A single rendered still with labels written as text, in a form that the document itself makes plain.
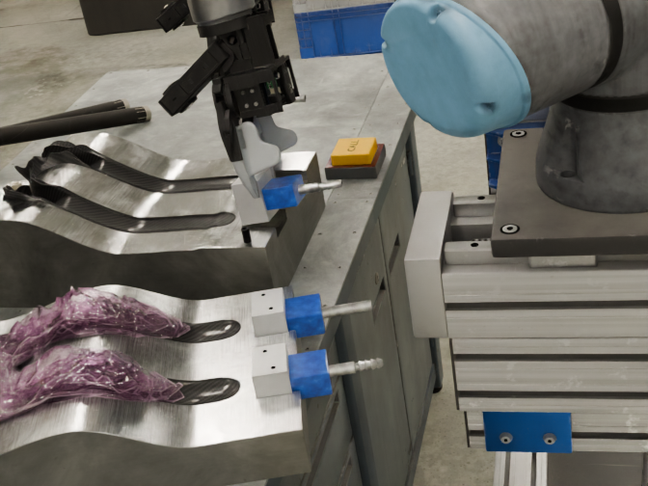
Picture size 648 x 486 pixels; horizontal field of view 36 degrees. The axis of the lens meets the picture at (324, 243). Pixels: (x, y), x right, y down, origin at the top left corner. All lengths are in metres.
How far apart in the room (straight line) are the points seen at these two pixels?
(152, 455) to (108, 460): 0.04
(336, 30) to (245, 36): 3.23
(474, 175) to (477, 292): 2.34
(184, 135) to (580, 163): 1.04
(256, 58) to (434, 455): 1.22
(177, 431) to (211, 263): 0.30
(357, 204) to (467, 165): 1.90
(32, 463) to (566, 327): 0.52
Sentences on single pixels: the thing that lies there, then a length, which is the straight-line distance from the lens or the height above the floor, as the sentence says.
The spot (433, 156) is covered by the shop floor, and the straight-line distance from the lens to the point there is 3.42.
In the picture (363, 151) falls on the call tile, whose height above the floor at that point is 0.84.
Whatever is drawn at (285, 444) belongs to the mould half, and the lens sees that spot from 0.98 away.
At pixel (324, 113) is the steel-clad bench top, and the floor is 0.80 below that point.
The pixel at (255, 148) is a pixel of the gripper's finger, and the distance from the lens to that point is 1.19.
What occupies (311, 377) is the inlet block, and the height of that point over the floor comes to 0.87.
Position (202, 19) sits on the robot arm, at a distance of 1.18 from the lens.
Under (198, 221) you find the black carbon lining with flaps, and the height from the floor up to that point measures 0.88.
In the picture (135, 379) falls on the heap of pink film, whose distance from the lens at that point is 1.03.
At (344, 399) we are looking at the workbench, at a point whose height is 0.52.
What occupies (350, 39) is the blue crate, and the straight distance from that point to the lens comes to 4.42.
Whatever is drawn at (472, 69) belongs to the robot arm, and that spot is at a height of 1.21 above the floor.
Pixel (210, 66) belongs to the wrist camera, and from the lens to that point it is 1.20.
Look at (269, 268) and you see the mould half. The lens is 1.22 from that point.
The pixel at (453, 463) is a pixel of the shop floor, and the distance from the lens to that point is 2.17.
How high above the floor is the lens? 1.47
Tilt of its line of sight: 29 degrees down
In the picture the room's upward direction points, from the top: 10 degrees counter-clockwise
